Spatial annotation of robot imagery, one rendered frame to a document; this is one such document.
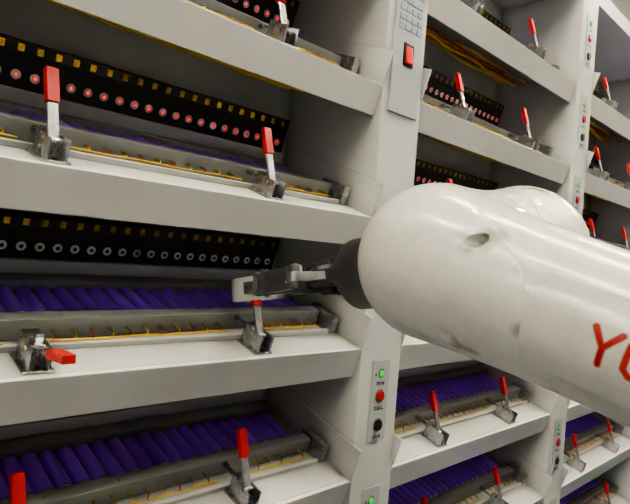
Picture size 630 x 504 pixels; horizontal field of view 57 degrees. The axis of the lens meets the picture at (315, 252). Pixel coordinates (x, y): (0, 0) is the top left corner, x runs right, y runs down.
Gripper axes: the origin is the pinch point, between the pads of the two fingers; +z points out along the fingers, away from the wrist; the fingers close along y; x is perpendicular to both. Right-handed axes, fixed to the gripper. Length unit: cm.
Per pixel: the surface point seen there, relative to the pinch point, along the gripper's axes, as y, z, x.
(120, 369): -19.0, -1.1, -8.4
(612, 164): 158, 3, 44
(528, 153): 67, -8, 28
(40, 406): -26.2, 0.0, -11.1
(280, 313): 7.7, 4.3, -3.0
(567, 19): 88, -12, 63
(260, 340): -1.0, -1.4, -6.5
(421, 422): 46, 9, -24
